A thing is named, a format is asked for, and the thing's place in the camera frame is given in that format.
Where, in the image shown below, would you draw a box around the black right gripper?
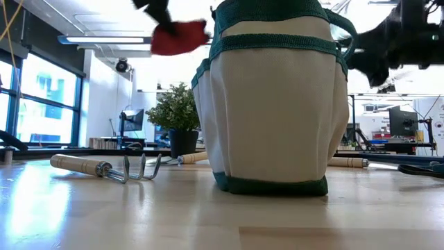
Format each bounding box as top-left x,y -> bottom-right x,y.
341,0 -> 444,88

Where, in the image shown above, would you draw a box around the red fabric glove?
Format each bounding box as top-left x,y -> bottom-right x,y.
151,19 -> 212,56

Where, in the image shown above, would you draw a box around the beige green-trimmed gardening bag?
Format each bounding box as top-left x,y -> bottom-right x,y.
191,0 -> 359,197

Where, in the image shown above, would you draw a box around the black pruning shears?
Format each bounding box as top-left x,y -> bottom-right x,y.
398,161 -> 444,180

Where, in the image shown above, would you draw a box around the linear ceiling light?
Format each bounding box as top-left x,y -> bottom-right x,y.
58,35 -> 153,45

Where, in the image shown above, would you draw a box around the black computer monitor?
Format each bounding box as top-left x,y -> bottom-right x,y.
388,106 -> 420,138

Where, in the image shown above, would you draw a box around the artificial plant in black pot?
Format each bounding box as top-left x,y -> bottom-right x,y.
145,82 -> 200,159

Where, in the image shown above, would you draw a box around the computer monitor on stand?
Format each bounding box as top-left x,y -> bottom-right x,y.
119,108 -> 145,138

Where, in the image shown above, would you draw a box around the wooden slat crate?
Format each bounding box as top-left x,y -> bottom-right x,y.
89,137 -> 119,149

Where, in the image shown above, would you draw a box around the black slanted bar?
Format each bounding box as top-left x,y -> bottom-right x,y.
0,130 -> 28,152

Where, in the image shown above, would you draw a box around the black security camera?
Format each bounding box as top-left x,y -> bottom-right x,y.
114,58 -> 130,74

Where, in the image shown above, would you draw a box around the yellow hanging cable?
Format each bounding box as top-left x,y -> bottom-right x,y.
0,0 -> 24,88

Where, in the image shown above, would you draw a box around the grey short post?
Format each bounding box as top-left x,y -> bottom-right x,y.
2,147 -> 15,165

